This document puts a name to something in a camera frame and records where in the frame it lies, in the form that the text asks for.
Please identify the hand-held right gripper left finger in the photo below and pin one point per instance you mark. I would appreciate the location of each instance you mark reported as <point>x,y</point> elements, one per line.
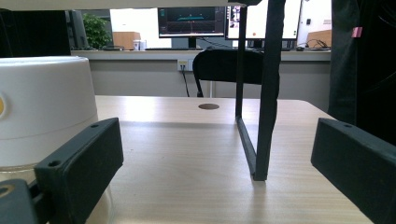
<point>81,165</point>

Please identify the black metal shelf leg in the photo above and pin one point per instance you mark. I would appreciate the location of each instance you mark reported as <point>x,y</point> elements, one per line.
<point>267,93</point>

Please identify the black chair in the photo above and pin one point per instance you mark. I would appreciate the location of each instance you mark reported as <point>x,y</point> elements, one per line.
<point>218,67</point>

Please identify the grey monitor back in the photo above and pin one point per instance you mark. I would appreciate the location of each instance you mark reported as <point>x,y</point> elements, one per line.
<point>77,29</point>

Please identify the white wall socket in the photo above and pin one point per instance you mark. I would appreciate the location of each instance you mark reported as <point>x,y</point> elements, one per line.
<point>186,64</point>

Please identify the large cardboard box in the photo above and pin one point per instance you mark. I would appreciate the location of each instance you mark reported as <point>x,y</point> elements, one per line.
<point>323,35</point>

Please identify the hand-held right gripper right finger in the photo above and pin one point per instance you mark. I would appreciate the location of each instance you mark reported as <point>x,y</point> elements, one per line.
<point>358,168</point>

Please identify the black keyboard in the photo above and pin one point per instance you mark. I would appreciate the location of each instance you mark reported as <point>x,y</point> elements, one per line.
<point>172,48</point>

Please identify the dark panel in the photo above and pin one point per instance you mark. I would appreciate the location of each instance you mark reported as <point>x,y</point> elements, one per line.
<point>31,34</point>

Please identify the white cup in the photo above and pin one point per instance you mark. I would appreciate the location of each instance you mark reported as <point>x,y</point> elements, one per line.
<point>137,45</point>

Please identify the grey counter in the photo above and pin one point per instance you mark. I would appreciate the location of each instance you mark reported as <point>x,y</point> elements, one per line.
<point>140,55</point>

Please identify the pink tag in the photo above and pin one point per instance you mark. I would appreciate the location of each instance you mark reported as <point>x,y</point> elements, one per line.
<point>357,32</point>

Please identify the black computer mouse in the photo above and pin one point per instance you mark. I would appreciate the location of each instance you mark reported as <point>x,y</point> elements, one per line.
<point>299,48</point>

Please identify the monitor with dark screen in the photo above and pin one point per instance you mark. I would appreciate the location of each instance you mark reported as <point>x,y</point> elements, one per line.
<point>190,21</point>

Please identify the green potted plant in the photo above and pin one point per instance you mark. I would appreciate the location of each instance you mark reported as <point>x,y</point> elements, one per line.
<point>95,31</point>

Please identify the white lidded clear jar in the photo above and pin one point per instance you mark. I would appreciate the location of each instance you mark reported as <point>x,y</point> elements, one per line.
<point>46,102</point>

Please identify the small cardboard box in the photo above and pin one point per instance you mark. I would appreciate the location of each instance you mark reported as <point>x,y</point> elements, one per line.
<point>124,40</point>

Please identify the monitor with white screen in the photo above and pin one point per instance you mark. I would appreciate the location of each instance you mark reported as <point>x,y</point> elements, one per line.
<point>253,21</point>

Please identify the dark flat object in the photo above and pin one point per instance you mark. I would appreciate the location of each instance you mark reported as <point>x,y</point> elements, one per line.
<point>112,48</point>

